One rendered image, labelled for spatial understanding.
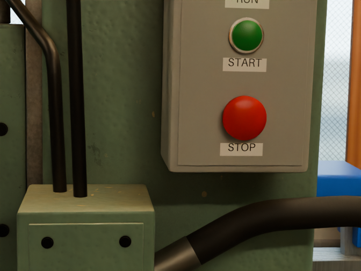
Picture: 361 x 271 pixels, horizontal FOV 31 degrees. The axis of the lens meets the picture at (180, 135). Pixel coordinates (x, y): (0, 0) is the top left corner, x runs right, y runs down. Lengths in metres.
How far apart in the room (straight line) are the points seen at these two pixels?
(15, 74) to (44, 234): 0.16
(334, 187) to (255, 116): 0.85
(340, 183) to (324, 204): 0.79
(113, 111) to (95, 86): 0.02
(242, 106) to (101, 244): 0.13
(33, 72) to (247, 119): 0.19
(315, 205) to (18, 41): 0.26
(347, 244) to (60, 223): 0.99
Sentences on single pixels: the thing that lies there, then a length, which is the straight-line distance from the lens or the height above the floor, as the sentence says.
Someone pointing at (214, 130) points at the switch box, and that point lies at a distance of 0.45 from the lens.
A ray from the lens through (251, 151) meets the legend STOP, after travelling 0.46.
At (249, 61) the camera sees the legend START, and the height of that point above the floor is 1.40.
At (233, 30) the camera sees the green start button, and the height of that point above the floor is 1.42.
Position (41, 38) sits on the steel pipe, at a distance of 0.49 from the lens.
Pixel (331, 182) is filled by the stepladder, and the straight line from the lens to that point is 1.29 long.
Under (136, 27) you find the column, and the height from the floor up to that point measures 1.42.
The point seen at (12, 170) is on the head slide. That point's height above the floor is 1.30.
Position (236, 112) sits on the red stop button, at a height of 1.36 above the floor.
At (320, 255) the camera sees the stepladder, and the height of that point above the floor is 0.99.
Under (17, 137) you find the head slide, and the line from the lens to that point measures 0.55.
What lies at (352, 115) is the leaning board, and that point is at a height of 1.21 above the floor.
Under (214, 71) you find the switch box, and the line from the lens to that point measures 0.45.
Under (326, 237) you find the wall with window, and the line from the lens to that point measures 2.05.
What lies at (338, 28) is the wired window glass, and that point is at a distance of 2.04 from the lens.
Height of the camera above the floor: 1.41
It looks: 9 degrees down
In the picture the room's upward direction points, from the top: 1 degrees clockwise
